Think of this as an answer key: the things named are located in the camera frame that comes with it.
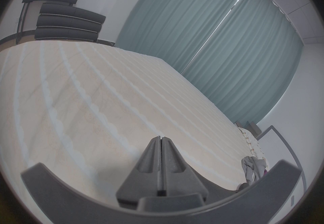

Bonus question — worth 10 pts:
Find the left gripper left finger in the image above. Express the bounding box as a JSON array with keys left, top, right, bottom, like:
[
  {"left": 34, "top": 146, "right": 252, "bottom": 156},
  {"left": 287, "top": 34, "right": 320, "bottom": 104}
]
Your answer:
[{"left": 116, "top": 136, "right": 161, "bottom": 210}]

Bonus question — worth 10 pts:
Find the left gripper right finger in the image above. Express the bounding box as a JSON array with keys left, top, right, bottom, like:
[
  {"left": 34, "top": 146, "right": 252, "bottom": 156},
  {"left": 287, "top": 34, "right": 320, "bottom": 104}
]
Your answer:
[{"left": 161, "top": 136, "right": 209, "bottom": 203}]

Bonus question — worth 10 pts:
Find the bed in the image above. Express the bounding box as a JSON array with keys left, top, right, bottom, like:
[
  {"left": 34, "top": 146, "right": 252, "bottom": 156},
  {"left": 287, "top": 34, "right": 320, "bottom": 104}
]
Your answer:
[{"left": 0, "top": 41, "right": 307, "bottom": 206}]

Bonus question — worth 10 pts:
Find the grey garment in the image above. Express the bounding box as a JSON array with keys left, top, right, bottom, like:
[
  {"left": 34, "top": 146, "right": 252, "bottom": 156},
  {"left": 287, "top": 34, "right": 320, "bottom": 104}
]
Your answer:
[{"left": 241, "top": 156, "right": 268, "bottom": 185}]

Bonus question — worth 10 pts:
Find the white printed pillow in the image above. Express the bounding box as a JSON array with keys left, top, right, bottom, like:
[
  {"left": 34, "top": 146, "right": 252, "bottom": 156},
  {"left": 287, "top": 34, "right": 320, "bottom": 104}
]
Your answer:
[{"left": 239, "top": 127, "right": 266, "bottom": 160}]

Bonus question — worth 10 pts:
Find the grey bedside table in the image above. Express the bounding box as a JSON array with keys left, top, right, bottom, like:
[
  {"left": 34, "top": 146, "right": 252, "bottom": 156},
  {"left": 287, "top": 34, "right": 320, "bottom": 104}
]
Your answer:
[{"left": 235, "top": 120, "right": 262, "bottom": 138}]

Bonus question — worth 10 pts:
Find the blue-green curtain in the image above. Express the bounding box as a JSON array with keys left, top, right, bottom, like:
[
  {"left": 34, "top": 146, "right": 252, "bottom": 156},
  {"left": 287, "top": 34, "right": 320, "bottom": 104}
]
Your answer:
[
  {"left": 115, "top": 0, "right": 249, "bottom": 74},
  {"left": 181, "top": 0, "right": 304, "bottom": 124}
]

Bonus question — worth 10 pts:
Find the black chest of drawers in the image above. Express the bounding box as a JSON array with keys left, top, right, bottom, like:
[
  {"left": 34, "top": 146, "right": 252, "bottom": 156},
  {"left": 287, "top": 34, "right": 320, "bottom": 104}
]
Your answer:
[{"left": 16, "top": 0, "right": 106, "bottom": 44}]

